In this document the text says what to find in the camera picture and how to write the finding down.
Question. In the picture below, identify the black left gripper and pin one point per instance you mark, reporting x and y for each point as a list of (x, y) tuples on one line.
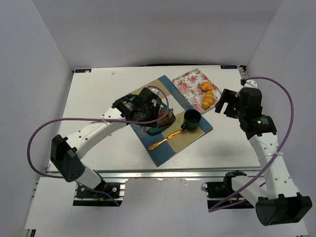
[(153, 114)]

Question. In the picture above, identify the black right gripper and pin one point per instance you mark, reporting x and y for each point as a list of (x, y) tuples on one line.
[(227, 102)]

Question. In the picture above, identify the chocolate croissant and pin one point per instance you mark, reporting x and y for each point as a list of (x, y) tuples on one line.
[(167, 120)]

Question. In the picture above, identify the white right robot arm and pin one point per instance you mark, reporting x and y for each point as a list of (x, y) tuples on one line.
[(280, 202)]

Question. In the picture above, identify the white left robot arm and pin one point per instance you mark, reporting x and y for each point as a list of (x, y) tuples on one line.
[(67, 152)]

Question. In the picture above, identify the small orange striped croissant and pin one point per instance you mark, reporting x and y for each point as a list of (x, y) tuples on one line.
[(208, 100)]

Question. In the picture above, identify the teal square plate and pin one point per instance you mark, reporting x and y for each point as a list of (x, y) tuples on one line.
[(156, 130)]

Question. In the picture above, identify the round orange bun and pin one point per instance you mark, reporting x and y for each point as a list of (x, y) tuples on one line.
[(206, 86)]

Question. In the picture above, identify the gold spoon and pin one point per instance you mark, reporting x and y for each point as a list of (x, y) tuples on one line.
[(155, 145)]

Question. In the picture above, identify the dark green mug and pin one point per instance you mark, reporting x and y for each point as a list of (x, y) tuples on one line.
[(191, 120)]

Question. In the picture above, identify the blue label sticker right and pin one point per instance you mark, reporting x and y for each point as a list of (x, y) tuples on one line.
[(228, 67)]

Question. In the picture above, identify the blue label sticker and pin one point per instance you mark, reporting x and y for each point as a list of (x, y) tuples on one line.
[(228, 67), (82, 70)]

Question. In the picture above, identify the blue label sticker left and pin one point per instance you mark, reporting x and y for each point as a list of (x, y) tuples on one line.
[(82, 70)]

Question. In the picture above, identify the aluminium table frame rail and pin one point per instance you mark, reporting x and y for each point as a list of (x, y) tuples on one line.
[(206, 174)]

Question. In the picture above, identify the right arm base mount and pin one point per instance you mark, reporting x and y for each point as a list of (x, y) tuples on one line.
[(219, 190)]

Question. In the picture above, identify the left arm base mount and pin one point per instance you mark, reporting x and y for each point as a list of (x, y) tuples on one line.
[(111, 195)]

